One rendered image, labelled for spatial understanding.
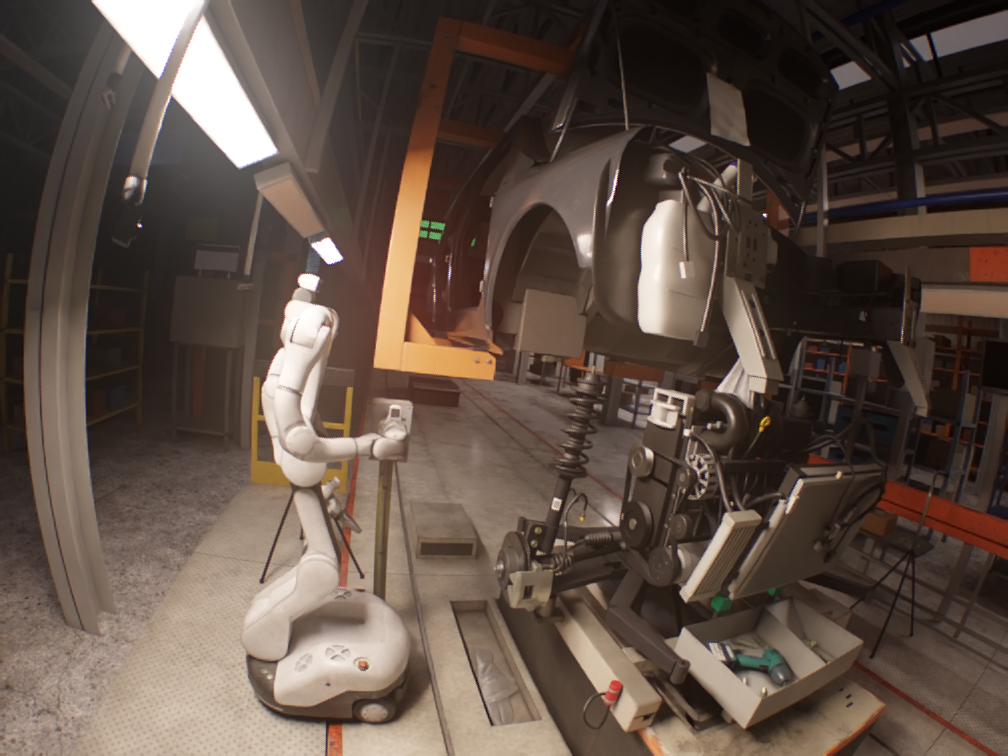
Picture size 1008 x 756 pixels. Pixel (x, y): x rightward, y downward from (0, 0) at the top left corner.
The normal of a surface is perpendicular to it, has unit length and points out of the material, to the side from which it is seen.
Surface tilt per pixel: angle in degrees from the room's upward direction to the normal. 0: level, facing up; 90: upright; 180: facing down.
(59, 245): 90
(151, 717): 0
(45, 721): 0
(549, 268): 124
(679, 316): 90
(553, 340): 90
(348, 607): 73
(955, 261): 90
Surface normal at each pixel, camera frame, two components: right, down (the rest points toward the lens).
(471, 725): 0.14, -0.99
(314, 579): 0.28, 0.14
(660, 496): -0.95, -0.11
